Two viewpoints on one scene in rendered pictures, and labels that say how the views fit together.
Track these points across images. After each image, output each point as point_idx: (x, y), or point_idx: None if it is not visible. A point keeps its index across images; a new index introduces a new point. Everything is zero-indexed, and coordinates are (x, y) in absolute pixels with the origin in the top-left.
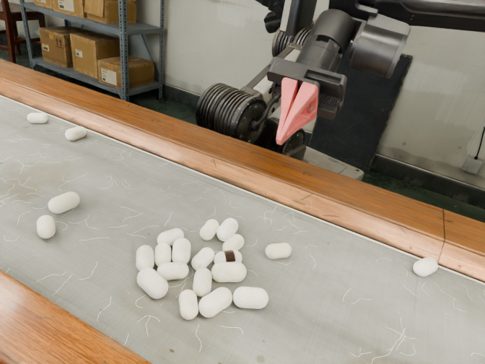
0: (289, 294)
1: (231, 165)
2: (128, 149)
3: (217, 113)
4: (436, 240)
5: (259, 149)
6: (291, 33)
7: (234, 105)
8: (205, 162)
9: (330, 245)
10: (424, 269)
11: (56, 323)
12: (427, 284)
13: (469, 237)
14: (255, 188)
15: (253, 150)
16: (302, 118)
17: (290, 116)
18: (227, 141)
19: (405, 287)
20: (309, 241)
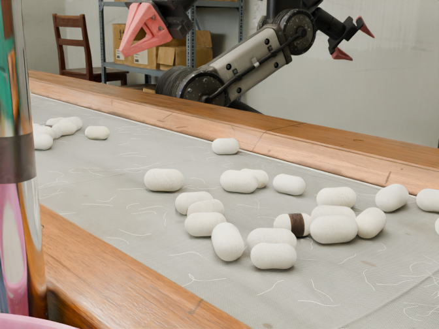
0: (78, 149)
1: (122, 102)
2: (55, 102)
3: (168, 88)
4: (257, 132)
5: (164, 96)
6: (270, 16)
7: (181, 78)
8: (105, 104)
9: (157, 140)
10: (215, 142)
11: None
12: (218, 157)
13: (299, 132)
14: (133, 116)
15: (157, 96)
16: (155, 38)
17: (129, 30)
18: (141, 93)
19: (191, 156)
20: (140, 137)
